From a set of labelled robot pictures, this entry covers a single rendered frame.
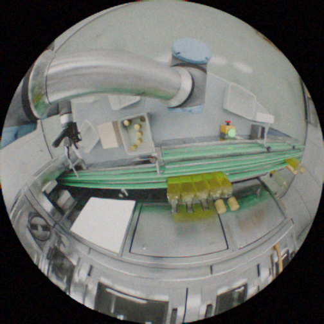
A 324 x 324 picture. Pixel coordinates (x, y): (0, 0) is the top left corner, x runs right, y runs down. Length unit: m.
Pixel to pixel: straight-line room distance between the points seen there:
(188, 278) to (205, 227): 0.24
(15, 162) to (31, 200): 2.82
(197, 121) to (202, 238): 0.60
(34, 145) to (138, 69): 3.72
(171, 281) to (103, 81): 0.56
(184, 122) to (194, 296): 0.83
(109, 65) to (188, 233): 0.53
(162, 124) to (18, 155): 3.71
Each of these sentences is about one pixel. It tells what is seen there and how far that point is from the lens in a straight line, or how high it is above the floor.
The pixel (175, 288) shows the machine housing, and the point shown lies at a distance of 0.50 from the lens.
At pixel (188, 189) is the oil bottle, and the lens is 0.40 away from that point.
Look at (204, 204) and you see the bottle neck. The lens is 0.37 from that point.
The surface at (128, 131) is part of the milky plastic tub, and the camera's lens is 0.62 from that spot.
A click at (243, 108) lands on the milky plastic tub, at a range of 0.76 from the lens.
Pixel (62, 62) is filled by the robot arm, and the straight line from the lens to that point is 0.16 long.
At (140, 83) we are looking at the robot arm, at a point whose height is 1.16.
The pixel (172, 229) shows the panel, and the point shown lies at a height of 1.16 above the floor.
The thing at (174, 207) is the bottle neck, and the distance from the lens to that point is 0.36.
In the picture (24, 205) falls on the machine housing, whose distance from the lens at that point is 0.96.
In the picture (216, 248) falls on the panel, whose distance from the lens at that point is 0.47.
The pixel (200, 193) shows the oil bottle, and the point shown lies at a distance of 0.39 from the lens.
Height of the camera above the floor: 1.32
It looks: 60 degrees down
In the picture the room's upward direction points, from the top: 171 degrees counter-clockwise
